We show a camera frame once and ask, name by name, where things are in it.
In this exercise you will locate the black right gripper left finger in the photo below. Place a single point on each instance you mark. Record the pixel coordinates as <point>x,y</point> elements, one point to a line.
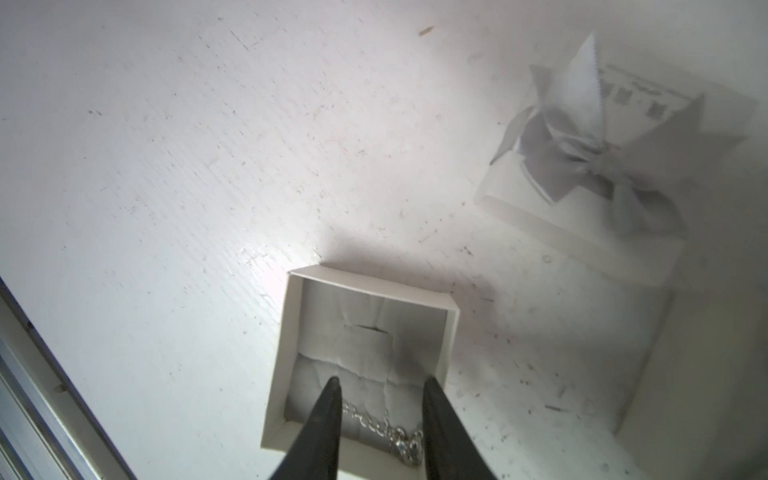
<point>315,452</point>

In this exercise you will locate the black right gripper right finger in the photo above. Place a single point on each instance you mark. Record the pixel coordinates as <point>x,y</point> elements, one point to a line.
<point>449,452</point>

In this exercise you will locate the white gift box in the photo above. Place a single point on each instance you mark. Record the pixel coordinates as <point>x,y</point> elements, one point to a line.
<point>699,410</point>
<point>355,458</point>

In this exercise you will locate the aluminium mounting rail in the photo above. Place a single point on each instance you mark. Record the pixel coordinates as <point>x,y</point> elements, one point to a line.
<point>47,429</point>

